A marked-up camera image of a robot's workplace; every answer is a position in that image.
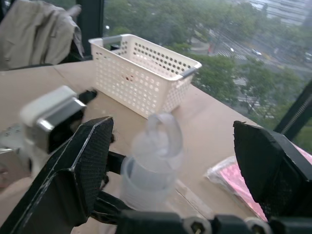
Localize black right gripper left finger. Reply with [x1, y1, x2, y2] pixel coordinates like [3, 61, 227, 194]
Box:
[0, 116, 115, 234]

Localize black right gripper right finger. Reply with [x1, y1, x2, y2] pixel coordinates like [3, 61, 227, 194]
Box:
[233, 120, 312, 219]

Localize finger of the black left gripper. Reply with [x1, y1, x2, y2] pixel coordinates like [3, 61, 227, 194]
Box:
[93, 189, 136, 222]
[105, 150, 127, 175]

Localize translucent plastic cup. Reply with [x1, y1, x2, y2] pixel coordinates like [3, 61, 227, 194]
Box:
[120, 153, 184, 211]

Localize pink packet in clear wrap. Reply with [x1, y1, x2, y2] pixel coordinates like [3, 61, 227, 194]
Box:
[203, 142, 312, 223]

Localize black chair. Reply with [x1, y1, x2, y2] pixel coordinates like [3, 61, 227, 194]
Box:
[0, 36, 94, 72]

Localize white perforated plastic basket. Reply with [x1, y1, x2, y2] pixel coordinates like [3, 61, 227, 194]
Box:
[88, 34, 203, 117]

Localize beige jacket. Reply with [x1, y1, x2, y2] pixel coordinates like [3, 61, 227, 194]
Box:
[0, 0, 85, 71]

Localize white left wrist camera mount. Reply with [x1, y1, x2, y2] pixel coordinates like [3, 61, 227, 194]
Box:
[19, 85, 88, 176]

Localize black slanted window frame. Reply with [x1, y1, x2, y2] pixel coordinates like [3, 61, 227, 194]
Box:
[273, 79, 312, 145]

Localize black vertical window frame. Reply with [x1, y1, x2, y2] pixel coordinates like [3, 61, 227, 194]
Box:
[75, 0, 106, 59]

